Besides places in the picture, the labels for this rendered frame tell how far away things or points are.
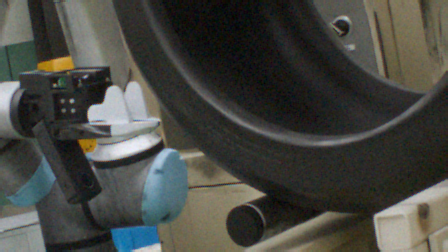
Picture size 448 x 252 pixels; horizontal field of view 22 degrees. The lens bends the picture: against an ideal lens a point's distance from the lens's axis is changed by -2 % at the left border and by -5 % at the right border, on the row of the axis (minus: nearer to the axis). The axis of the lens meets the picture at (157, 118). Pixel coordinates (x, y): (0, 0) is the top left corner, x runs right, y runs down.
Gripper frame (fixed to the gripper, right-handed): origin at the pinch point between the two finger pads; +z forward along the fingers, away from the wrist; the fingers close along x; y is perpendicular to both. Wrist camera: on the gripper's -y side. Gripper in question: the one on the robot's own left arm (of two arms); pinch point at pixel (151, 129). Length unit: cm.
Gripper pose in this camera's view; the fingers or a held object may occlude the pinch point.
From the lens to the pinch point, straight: 141.7
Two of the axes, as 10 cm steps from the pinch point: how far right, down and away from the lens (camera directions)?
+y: -1.0, -9.9, -1.4
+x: 6.3, -1.7, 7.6
